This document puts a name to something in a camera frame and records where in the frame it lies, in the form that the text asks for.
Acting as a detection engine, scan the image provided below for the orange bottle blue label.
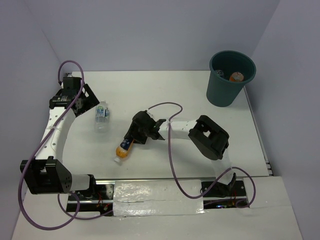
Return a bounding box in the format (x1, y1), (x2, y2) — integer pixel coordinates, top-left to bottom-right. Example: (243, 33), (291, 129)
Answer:
(114, 138), (134, 164)

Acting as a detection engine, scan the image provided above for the clear bottle blue label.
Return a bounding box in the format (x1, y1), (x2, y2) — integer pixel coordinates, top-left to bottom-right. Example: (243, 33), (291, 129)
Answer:
(94, 101), (110, 133)

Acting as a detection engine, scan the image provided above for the orange label tea bottle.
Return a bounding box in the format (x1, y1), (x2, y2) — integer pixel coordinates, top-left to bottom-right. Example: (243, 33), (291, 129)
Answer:
(229, 71), (245, 82)

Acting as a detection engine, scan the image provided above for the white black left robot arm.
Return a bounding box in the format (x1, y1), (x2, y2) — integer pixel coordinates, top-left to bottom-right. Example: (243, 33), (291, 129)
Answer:
(20, 74), (99, 200)

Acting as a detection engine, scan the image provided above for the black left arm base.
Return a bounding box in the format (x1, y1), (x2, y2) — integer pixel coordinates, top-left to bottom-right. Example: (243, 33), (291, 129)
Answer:
(76, 180), (115, 216)

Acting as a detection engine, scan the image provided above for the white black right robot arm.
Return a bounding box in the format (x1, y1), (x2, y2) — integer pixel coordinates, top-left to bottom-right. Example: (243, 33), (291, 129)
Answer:
(124, 110), (237, 197)

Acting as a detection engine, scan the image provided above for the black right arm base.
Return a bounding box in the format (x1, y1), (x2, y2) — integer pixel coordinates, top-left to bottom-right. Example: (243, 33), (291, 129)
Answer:
(200, 178), (247, 199)

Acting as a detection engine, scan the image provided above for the dark green ribbed bin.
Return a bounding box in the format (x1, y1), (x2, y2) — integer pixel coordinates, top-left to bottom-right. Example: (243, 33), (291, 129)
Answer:
(206, 50), (257, 107)

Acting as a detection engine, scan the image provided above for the white foil covered panel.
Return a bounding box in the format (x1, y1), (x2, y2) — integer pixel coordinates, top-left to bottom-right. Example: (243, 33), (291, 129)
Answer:
(112, 180), (205, 217)

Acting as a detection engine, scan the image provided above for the aluminium table edge rail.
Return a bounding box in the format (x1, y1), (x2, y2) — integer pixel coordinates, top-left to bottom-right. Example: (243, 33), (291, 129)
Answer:
(244, 87), (274, 176)

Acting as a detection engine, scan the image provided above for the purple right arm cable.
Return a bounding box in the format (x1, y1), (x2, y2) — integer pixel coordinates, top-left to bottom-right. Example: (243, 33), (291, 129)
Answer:
(147, 101), (256, 209)

